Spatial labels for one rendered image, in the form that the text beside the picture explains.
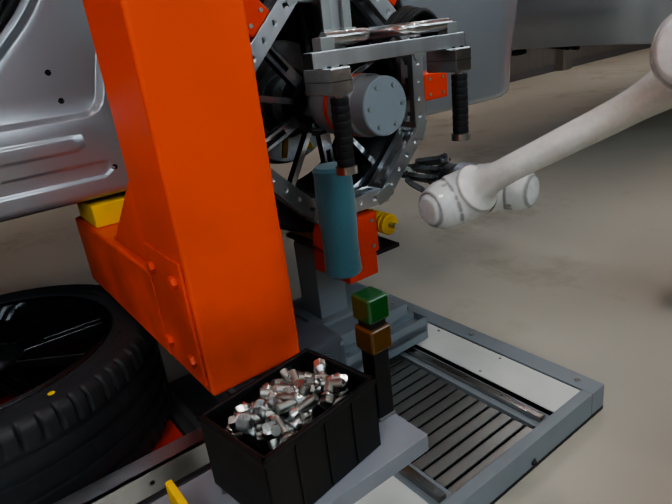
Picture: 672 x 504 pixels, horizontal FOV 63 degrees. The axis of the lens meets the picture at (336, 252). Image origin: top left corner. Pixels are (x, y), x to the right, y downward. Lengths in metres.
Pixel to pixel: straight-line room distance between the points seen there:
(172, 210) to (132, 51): 0.20
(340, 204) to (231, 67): 0.52
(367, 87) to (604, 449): 1.03
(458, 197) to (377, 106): 0.26
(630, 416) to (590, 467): 0.23
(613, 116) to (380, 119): 0.45
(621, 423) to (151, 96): 1.37
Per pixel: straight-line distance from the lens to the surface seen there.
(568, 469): 1.49
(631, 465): 1.53
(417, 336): 1.73
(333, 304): 1.63
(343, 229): 1.22
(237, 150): 0.78
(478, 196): 1.15
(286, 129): 1.38
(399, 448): 0.83
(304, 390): 0.75
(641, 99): 1.11
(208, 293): 0.80
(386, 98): 1.23
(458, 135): 1.30
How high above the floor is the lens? 1.00
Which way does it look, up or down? 21 degrees down
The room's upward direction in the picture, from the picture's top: 7 degrees counter-clockwise
